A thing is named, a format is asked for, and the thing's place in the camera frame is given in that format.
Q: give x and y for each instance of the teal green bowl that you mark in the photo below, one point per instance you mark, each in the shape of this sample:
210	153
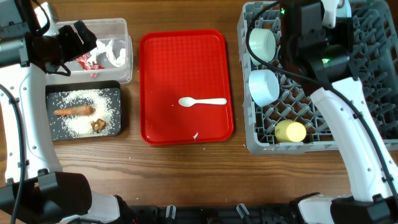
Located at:
262	43

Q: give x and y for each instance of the white rice pile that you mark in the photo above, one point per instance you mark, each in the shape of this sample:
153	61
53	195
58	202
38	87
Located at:
81	124

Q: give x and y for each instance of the red snack wrapper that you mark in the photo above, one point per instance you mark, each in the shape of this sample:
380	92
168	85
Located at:
84	62

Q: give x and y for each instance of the orange carrot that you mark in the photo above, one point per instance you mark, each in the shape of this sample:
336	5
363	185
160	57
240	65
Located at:
84	110

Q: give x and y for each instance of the light blue bowl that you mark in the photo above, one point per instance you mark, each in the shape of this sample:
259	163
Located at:
263	87

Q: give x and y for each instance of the red serving tray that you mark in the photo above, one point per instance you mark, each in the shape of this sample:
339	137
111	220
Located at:
176	64

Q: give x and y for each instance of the black plastic tray bin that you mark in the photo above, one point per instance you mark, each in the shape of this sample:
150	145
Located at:
115	105

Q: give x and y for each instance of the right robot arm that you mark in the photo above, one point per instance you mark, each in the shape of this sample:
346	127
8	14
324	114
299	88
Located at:
317	44

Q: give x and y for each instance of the yellow plastic cup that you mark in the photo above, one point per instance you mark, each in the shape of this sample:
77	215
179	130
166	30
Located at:
290	131

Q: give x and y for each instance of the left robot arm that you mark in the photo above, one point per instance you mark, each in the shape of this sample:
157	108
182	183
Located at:
37	190

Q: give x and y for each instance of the clear plastic bin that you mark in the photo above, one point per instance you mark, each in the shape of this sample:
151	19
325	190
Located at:
117	60

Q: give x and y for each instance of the brown food scrap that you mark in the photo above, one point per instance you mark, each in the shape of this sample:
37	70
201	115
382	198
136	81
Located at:
98	125

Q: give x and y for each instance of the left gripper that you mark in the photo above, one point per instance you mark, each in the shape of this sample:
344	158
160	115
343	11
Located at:
76	48

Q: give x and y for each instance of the grey dishwasher rack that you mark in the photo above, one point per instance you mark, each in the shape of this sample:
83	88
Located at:
375	55

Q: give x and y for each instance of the white plastic spoon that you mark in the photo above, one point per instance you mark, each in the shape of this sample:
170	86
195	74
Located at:
189	101

